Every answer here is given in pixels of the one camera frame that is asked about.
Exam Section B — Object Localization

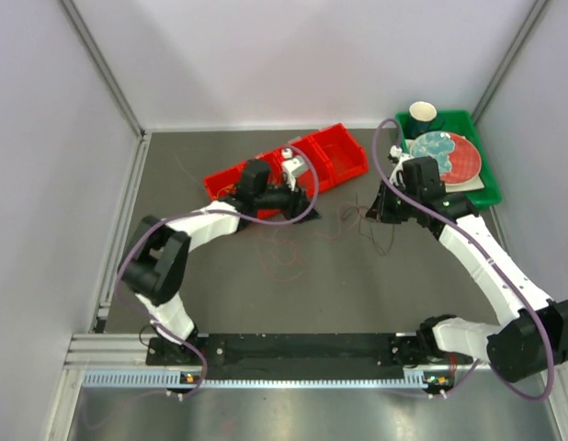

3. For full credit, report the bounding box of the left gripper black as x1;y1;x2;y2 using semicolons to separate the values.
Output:
255;172;322;225

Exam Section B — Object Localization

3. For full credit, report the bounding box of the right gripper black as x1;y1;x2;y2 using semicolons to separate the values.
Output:
367;178;421;225

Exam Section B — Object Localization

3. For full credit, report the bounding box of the red four-compartment bin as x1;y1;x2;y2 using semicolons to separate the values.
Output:
202;123;369;200

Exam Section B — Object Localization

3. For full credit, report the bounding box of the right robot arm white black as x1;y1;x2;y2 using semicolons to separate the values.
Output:
367;153;568;383

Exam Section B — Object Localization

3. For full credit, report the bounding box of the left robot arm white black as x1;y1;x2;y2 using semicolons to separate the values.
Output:
115;154;319;365

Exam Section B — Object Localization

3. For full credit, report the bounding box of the red blue patterned plate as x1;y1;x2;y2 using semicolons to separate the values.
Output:
408;130;483;187

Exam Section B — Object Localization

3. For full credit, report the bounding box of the white square plate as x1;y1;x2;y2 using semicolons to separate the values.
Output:
406;140;484;192

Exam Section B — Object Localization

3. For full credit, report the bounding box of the dark green white cup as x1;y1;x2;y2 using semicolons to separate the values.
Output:
404;101;445;140

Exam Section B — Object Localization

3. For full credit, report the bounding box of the green plastic tray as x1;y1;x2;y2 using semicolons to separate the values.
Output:
402;110;502;209

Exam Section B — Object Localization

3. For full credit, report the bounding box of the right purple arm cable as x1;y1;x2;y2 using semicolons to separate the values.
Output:
372;118;557;401

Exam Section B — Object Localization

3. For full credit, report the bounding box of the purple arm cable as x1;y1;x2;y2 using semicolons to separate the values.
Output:
114;145;320;401
372;118;557;401

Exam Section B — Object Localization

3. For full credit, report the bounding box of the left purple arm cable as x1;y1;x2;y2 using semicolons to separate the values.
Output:
114;145;320;401

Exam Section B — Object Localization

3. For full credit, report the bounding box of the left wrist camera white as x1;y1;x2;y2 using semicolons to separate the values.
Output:
280;148;309;190

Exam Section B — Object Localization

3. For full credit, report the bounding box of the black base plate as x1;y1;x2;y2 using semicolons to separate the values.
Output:
145;333;455;380

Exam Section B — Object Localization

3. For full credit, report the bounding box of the grey slotted cable duct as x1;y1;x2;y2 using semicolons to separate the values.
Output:
83;370;450;388

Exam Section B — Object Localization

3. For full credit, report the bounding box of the aluminium frame rail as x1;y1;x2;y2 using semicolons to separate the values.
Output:
62;334;565;371

